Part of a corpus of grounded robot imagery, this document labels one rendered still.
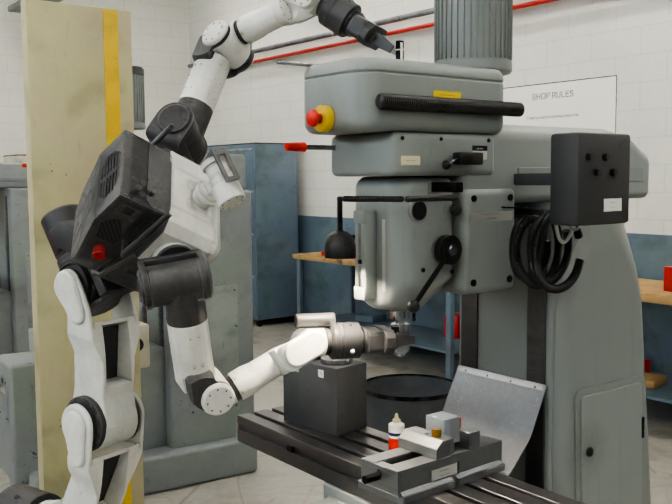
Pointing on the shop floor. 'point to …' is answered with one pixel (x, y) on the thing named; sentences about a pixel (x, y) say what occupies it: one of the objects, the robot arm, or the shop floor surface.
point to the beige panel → (68, 185)
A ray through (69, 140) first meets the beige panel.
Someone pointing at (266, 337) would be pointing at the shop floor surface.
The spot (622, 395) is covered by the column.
